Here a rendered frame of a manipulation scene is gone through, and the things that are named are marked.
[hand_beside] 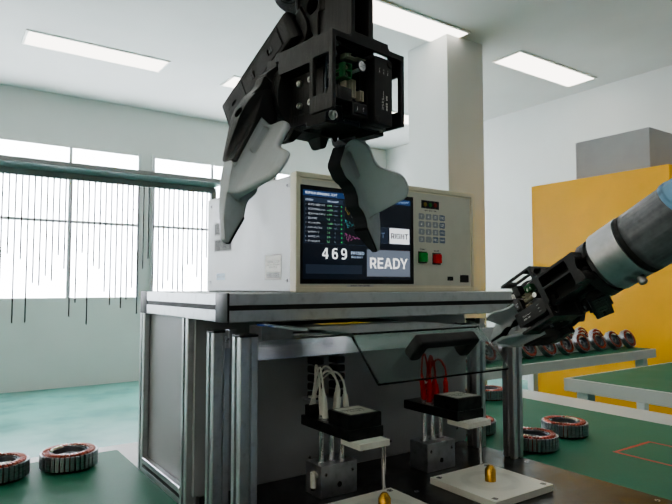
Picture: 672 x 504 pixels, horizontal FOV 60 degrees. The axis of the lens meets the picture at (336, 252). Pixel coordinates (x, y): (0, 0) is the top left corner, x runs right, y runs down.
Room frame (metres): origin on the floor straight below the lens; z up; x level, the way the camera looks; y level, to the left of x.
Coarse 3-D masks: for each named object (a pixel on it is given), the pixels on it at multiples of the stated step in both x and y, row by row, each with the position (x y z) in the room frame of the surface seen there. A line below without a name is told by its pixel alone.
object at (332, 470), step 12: (324, 456) 1.05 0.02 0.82; (336, 456) 1.05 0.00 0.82; (348, 456) 1.05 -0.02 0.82; (312, 468) 1.01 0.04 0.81; (324, 468) 1.00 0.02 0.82; (336, 468) 1.01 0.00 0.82; (348, 468) 1.02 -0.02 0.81; (324, 480) 1.00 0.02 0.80; (336, 480) 1.01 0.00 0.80; (348, 480) 1.02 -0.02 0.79; (312, 492) 1.01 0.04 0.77; (324, 492) 1.00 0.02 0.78; (336, 492) 1.01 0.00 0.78; (348, 492) 1.02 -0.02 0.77
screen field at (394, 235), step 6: (384, 228) 1.08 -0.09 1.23; (390, 228) 1.09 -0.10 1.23; (396, 228) 1.10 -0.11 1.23; (384, 234) 1.08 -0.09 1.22; (390, 234) 1.09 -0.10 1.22; (396, 234) 1.10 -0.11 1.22; (402, 234) 1.11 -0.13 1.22; (408, 234) 1.12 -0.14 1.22; (384, 240) 1.08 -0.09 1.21; (390, 240) 1.09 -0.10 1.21; (396, 240) 1.10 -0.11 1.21; (402, 240) 1.11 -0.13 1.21; (408, 240) 1.12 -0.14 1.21
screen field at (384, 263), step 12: (372, 252) 1.07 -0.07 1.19; (384, 252) 1.08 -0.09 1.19; (396, 252) 1.10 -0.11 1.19; (408, 252) 1.12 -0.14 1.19; (372, 264) 1.07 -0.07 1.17; (384, 264) 1.08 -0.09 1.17; (396, 264) 1.10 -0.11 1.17; (408, 264) 1.12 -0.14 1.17; (372, 276) 1.07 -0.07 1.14; (384, 276) 1.08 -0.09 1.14; (396, 276) 1.10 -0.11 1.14; (408, 276) 1.12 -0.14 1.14
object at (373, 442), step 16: (304, 416) 1.04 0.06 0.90; (320, 416) 1.02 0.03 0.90; (336, 416) 0.96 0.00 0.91; (352, 416) 0.94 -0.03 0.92; (368, 416) 0.95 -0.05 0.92; (320, 432) 1.02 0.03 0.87; (336, 432) 0.96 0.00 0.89; (352, 432) 0.93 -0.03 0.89; (368, 432) 0.95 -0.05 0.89; (320, 448) 1.02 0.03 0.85; (368, 448) 0.92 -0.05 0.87
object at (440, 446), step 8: (416, 440) 1.16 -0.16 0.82; (432, 440) 1.16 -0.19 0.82; (440, 440) 1.16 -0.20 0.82; (448, 440) 1.16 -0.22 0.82; (416, 448) 1.15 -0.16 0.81; (424, 448) 1.14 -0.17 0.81; (432, 448) 1.14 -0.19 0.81; (440, 448) 1.15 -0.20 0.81; (448, 448) 1.16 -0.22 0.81; (416, 456) 1.16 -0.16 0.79; (424, 456) 1.14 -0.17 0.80; (432, 456) 1.14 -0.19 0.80; (440, 456) 1.15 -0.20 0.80; (448, 456) 1.16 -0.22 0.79; (416, 464) 1.16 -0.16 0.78; (424, 464) 1.14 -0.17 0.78; (432, 464) 1.14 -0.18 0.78; (440, 464) 1.15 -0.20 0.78; (448, 464) 1.16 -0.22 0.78
